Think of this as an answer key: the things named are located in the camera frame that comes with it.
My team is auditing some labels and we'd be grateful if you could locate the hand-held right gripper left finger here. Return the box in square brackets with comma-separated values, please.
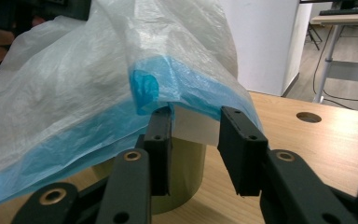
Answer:
[135, 105, 173, 197]

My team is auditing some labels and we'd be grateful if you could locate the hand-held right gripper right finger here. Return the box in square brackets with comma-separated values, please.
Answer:
[217, 105, 269, 198]

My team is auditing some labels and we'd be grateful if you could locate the green plastic trash bin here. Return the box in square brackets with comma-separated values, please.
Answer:
[91, 136, 208, 216]

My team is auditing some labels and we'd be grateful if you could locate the white plastic bag blue edge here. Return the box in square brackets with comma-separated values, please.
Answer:
[0, 0, 265, 210]

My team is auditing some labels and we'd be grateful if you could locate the white-legged wooden desk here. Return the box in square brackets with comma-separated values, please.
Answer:
[310, 12, 358, 105]

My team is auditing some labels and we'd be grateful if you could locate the black keyboard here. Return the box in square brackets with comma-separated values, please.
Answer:
[318, 7, 358, 17]

